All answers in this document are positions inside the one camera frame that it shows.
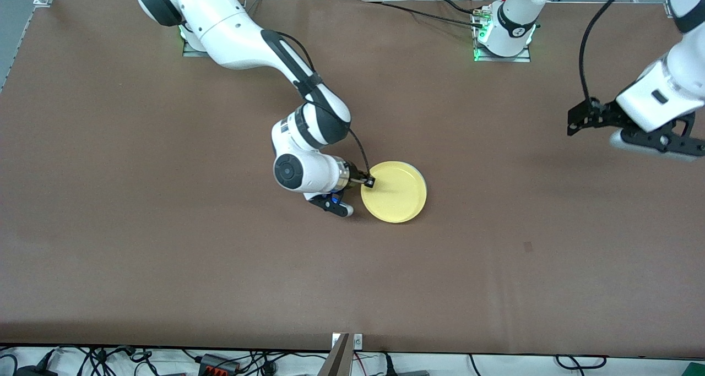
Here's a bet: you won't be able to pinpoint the yellow round plate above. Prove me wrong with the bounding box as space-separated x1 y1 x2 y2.
361 161 428 224

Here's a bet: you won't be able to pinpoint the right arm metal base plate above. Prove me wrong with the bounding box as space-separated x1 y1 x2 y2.
182 26 213 57

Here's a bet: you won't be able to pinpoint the black looped cable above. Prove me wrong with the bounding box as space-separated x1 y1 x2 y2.
555 355 608 370

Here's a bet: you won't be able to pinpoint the black power strip red switches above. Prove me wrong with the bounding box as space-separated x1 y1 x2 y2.
197 353 241 374

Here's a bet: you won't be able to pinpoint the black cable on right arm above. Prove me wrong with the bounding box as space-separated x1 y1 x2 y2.
273 30 372 181

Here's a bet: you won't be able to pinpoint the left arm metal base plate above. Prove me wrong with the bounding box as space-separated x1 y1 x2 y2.
473 4 532 63

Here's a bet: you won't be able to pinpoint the pale green round plate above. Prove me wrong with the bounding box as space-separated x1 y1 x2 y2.
405 162 429 200

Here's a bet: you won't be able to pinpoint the wooden beam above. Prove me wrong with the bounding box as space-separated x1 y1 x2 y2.
318 333 353 376

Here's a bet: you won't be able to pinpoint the long black table cable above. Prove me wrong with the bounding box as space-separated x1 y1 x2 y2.
364 0 485 29

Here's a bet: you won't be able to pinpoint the short black table cable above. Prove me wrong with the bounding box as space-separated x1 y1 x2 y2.
435 0 477 14

